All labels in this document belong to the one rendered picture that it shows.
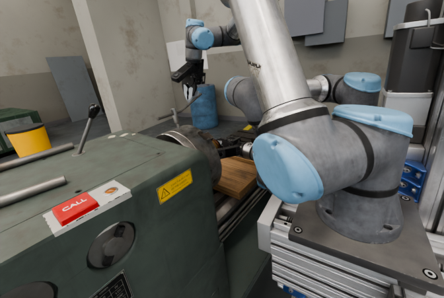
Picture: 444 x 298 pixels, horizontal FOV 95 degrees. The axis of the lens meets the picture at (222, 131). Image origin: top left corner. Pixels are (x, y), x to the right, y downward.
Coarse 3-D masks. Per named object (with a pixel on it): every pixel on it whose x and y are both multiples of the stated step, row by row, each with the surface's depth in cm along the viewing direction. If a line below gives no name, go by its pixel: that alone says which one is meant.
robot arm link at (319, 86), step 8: (232, 80) 77; (240, 80) 70; (312, 80) 83; (320, 80) 83; (328, 80) 82; (336, 80) 82; (232, 88) 72; (312, 88) 81; (320, 88) 83; (328, 88) 82; (232, 96) 71; (312, 96) 83; (320, 96) 84; (328, 96) 84; (232, 104) 80
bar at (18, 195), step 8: (64, 176) 47; (40, 184) 45; (48, 184) 45; (56, 184) 46; (16, 192) 42; (24, 192) 43; (32, 192) 44; (40, 192) 45; (0, 200) 41; (8, 200) 41; (16, 200) 42
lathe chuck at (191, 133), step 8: (184, 128) 85; (192, 128) 85; (184, 136) 79; (192, 136) 80; (200, 136) 82; (192, 144) 77; (200, 144) 79; (208, 144) 81; (208, 152) 79; (216, 152) 82; (216, 160) 81; (216, 168) 82; (216, 176) 83; (216, 184) 89
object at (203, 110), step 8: (200, 88) 431; (208, 88) 437; (200, 96) 438; (208, 96) 442; (192, 104) 452; (200, 104) 444; (208, 104) 447; (216, 104) 470; (192, 112) 462; (200, 112) 450; (208, 112) 452; (216, 112) 468; (192, 120) 476; (200, 120) 457; (208, 120) 458; (216, 120) 473; (200, 128) 464; (208, 128) 463
